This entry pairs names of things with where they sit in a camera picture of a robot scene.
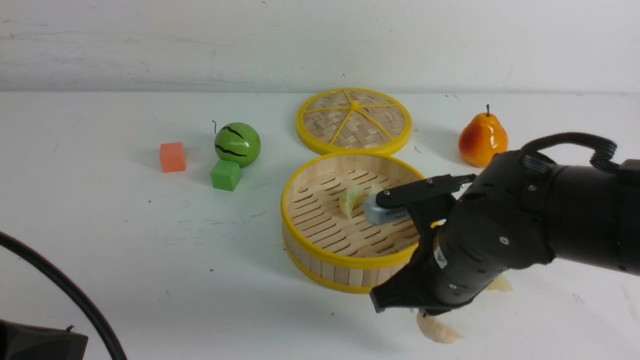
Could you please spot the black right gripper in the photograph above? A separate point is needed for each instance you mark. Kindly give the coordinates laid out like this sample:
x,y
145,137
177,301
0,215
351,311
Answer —
x,y
471,229

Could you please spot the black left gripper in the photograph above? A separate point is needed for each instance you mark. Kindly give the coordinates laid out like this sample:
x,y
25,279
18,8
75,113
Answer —
x,y
27,342

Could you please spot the white dumpling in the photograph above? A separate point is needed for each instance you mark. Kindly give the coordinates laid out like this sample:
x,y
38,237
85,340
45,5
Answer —
x,y
501,284

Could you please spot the pale cream dumpling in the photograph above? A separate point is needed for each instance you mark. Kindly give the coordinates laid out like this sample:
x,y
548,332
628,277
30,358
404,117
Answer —
x,y
436,330

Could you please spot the greenish translucent dumpling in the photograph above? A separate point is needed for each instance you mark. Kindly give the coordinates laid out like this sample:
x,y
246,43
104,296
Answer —
x,y
350,199

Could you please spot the green tinted dumpling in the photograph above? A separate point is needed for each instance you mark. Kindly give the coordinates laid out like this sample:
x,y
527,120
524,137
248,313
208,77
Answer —
x,y
375,189

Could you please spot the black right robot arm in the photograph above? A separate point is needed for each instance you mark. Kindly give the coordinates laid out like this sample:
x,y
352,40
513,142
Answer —
x,y
587,215

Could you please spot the bamboo steamer tray yellow rim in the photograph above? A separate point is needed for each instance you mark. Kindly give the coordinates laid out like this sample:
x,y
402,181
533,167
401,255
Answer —
x,y
345,254

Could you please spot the woven steamer lid yellow rim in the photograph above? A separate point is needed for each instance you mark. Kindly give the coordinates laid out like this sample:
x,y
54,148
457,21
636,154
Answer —
x,y
352,120

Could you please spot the orange toy pear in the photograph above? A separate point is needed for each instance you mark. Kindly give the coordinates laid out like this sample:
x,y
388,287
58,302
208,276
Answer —
x,y
482,139

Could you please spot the orange cube block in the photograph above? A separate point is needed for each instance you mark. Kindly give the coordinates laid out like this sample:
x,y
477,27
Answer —
x,y
172,157

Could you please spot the green toy watermelon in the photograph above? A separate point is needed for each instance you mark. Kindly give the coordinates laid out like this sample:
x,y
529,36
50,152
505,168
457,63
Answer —
x,y
238,142

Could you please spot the green cube block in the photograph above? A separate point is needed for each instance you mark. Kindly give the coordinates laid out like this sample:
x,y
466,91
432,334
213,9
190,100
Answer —
x,y
226,175

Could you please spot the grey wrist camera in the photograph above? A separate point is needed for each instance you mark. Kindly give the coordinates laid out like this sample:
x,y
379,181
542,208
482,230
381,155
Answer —
x,y
377,216

